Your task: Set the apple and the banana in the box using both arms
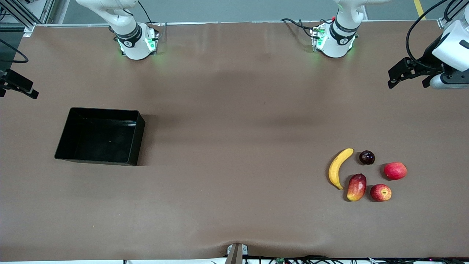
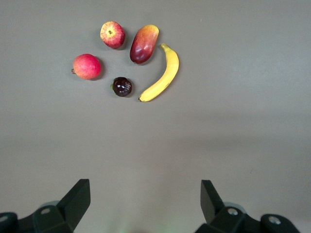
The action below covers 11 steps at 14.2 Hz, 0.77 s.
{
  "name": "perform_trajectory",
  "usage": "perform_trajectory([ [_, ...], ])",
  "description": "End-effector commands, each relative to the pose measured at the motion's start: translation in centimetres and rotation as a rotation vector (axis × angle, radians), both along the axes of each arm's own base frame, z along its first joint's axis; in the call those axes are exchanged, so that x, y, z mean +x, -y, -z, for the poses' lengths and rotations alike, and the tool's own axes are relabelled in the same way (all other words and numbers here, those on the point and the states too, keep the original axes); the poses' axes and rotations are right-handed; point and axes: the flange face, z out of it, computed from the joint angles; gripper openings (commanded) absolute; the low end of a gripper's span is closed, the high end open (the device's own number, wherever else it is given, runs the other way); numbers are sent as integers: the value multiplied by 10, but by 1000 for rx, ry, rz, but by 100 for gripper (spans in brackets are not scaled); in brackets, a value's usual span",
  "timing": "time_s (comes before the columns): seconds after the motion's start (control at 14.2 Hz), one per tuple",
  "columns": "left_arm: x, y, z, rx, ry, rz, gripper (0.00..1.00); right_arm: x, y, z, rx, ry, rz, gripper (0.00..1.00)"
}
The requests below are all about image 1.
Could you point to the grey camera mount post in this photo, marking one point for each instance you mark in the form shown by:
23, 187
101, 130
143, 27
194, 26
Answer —
236, 255

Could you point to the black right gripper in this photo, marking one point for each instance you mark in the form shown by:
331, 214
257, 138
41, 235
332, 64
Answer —
14, 81

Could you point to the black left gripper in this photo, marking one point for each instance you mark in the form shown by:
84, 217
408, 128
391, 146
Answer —
427, 58

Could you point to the plain red round fruit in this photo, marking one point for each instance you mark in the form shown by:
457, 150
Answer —
395, 171

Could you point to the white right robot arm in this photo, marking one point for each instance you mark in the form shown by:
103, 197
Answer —
133, 42

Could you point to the aluminium frame with black struts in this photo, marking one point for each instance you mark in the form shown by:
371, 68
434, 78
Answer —
44, 11

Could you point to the black rectangular plastic box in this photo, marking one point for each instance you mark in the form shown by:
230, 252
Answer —
99, 139

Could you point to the dark purple plum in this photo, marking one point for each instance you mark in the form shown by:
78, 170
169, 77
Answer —
366, 157

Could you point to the yellow banana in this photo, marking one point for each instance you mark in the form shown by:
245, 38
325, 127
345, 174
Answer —
335, 168

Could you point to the red yellow speckled apple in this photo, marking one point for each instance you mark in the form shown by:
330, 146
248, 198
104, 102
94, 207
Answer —
380, 193

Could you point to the red yellow mango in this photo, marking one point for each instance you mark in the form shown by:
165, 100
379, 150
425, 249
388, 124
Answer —
357, 187

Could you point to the small green circuit board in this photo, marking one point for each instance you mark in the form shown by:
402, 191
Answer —
280, 260

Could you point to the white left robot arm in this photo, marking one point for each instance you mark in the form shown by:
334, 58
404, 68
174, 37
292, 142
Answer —
339, 40

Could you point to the aluminium frame corner post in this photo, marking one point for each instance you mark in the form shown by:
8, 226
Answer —
442, 23

